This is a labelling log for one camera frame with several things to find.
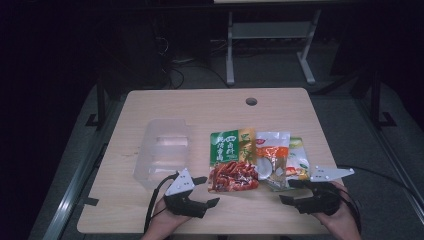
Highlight white and green food packet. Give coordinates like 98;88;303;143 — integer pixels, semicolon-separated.
284;136;312;183

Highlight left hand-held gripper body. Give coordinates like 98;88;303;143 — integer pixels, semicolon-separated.
162;167;209;220

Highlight black metal stand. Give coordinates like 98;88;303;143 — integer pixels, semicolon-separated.
369;67;398;130
85;77;108;131

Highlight grey metal desk frame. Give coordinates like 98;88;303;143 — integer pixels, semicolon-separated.
225;8;323;86

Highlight person's left hand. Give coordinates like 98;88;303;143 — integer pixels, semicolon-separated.
141;196;193;240

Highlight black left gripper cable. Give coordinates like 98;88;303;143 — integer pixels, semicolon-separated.
143;171;181;234

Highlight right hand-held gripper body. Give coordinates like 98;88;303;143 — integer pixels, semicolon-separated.
295;165;356;216

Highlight aluminium rail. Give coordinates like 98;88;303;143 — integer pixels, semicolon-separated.
352;95;424;215
42;99;118;240

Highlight clear plastic container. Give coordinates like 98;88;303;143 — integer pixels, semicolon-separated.
132;118;192;190

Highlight black floor cable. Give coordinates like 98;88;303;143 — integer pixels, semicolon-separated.
159;35;232;90

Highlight black table bracket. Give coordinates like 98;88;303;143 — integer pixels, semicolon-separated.
77;196;101;207

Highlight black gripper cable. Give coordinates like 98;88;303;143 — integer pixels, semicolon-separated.
143;171;181;234
335;163;418;202

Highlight person's right hand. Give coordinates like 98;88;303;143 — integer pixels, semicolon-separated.
311;181;363;240

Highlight white and orange food packet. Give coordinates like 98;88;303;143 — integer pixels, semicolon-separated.
254;130;292;192

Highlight green and red food packet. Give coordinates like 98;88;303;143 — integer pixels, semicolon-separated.
207;127;261;194

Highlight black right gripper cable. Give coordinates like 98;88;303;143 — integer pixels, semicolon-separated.
335;163;418;202

